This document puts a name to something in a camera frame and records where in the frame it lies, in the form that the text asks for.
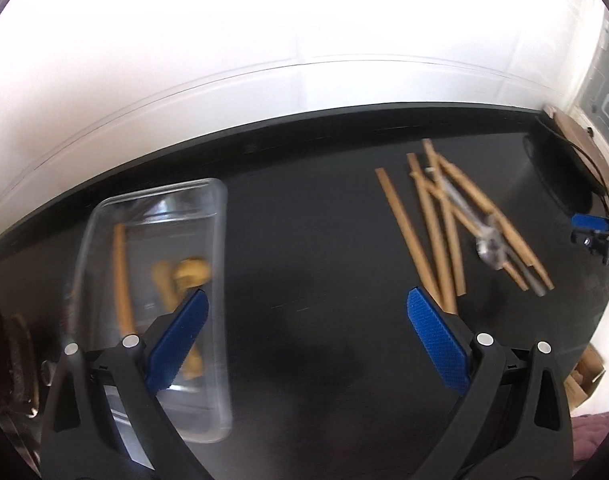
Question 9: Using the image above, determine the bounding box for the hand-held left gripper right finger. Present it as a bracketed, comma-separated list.
[407, 287, 575, 480]

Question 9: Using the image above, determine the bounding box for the wooden chopstick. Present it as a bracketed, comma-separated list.
[112, 224, 138, 337]

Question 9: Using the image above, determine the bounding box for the metal spoon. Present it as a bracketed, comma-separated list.
[425, 165, 507, 268]
[504, 255, 547, 297]

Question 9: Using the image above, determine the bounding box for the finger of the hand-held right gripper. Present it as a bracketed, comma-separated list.
[571, 229, 609, 261]
[571, 213, 609, 235]

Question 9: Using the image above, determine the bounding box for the brown board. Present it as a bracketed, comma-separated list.
[541, 104, 609, 197]

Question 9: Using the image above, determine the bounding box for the black round object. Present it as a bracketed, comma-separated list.
[521, 119, 607, 213]

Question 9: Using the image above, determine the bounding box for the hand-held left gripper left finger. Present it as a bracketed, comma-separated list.
[39, 287, 220, 480]

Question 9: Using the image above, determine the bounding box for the pile of wooden chopsticks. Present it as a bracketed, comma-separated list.
[375, 138, 555, 315]

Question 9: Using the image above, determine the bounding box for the clear plastic container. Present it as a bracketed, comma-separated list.
[67, 177, 234, 443]

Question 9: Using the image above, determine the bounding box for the pink cloth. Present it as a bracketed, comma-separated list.
[571, 410, 609, 463]

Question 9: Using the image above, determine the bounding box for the cardboard box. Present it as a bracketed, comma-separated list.
[563, 344, 606, 413]

